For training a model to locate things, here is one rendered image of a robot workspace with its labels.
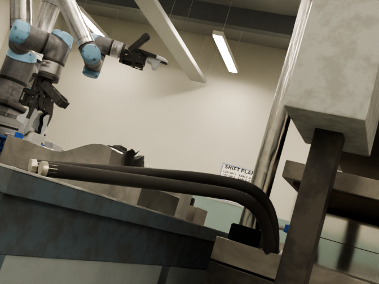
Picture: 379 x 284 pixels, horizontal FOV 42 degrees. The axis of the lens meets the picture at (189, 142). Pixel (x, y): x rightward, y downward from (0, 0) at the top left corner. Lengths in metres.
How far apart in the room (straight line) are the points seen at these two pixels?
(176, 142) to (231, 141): 1.03
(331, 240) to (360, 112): 0.81
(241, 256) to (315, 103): 0.48
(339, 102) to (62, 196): 0.54
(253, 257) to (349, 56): 0.55
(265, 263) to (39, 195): 0.67
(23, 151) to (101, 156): 0.27
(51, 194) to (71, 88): 9.58
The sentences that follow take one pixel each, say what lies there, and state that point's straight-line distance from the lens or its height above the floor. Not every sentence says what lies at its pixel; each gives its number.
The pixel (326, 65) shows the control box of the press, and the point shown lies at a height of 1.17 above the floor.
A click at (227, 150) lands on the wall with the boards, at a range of 8.98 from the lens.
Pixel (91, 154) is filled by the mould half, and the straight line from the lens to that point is 1.43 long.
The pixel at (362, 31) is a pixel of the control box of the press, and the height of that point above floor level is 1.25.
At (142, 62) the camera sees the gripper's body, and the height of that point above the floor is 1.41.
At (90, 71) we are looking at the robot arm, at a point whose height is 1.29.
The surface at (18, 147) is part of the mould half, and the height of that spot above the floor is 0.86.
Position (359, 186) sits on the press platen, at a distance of 1.37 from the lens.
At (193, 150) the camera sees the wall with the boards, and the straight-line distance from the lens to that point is 9.11.
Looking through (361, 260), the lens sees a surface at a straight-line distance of 1.71.
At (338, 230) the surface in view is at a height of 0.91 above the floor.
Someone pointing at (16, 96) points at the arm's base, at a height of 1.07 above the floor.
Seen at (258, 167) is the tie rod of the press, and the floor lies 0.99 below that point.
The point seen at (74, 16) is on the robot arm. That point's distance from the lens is 2.17.
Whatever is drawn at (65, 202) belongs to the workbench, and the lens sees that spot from 0.85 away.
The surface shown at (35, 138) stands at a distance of 1.65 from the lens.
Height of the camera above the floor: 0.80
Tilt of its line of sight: 9 degrees up
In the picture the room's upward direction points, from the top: 17 degrees clockwise
